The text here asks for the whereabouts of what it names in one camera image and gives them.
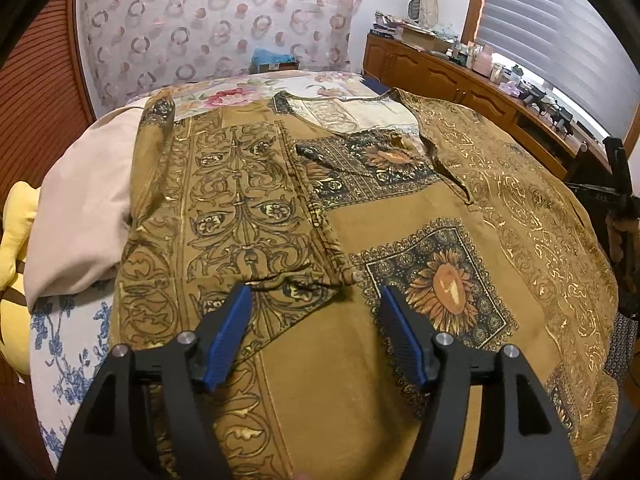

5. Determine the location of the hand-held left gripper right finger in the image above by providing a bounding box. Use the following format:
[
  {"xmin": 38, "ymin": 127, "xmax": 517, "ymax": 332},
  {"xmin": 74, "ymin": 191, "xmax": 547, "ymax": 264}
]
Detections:
[{"xmin": 378, "ymin": 285, "xmax": 584, "ymax": 480}]

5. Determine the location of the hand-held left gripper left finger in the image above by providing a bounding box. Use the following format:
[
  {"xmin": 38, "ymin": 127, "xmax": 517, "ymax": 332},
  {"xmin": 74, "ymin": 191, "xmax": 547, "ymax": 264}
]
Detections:
[{"xmin": 57, "ymin": 283, "xmax": 254, "ymax": 480}]

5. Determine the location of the mustard patterned shirt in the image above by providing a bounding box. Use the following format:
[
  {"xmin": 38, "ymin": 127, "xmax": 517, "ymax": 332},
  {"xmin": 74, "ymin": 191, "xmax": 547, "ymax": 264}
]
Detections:
[{"xmin": 107, "ymin": 87, "xmax": 621, "ymax": 480}]

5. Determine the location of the blue floral bed sheet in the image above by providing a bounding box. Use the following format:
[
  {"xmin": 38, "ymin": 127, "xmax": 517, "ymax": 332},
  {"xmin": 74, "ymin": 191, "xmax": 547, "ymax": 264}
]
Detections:
[{"xmin": 29, "ymin": 294, "xmax": 121, "ymax": 468}]

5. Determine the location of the dark patterned cloth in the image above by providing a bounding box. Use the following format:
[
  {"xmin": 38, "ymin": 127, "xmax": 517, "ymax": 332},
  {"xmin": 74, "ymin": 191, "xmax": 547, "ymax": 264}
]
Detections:
[{"xmin": 602, "ymin": 310, "xmax": 640, "ymax": 386}]

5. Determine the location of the grey window blind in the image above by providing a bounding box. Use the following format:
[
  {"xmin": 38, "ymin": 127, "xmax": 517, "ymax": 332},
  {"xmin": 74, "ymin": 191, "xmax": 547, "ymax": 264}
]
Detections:
[{"xmin": 472, "ymin": 0, "xmax": 640, "ymax": 143}]

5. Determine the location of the wooden sideboard cabinet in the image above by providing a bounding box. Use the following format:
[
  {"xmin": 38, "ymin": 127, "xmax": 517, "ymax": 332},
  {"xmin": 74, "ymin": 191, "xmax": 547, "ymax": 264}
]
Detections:
[{"xmin": 362, "ymin": 32, "xmax": 613, "ymax": 181}]

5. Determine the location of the beige blanket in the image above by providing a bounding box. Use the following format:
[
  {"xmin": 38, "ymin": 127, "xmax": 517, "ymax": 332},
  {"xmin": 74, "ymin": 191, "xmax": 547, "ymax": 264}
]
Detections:
[{"xmin": 25, "ymin": 107, "xmax": 143, "ymax": 311}]

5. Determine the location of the yellow plush toy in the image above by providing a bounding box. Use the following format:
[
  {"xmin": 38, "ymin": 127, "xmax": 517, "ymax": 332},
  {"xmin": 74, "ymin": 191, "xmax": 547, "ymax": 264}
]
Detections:
[{"xmin": 0, "ymin": 181, "xmax": 40, "ymax": 376}]

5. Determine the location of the cream floral bedspread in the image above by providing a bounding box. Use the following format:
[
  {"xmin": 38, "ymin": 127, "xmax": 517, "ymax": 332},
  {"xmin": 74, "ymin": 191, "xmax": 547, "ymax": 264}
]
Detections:
[{"xmin": 125, "ymin": 70, "xmax": 386, "ymax": 122}]

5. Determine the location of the blue box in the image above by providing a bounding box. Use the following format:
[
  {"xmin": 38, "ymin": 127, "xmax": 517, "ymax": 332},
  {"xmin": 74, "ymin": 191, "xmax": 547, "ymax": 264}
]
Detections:
[{"xmin": 250, "ymin": 47, "xmax": 301, "ymax": 75}]

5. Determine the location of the ring patterned curtain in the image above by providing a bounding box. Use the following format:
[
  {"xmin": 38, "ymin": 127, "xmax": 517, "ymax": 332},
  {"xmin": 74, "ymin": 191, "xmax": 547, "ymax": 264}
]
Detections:
[{"xmin": 75, "ymin": 0, "xmax": 372, "ymax": 117}]

